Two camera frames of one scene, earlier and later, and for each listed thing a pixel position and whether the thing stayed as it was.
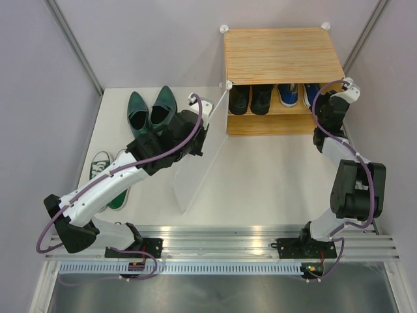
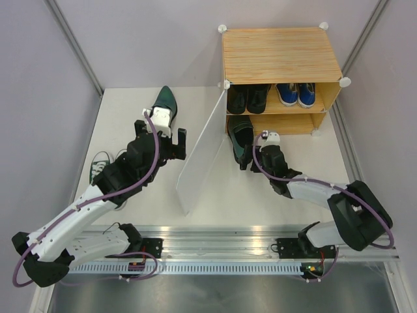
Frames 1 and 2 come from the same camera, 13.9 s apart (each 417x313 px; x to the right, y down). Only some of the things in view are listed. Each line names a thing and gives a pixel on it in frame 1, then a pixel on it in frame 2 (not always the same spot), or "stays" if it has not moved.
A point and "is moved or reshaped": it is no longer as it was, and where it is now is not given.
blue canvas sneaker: x=288 y=94 stays
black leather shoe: x=239 y=99 stays
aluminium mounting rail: x=234 y=243 stays
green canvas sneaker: x=100 y=161 stays
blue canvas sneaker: x=310 y=90 is moved or reshaped
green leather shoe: x=137 y=114 -> x=240 y=132
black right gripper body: x=320 y=104 -> x=258 y=154
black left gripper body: x=197 y=146 -> x=168 y=150
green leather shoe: x=163 y=108 stays
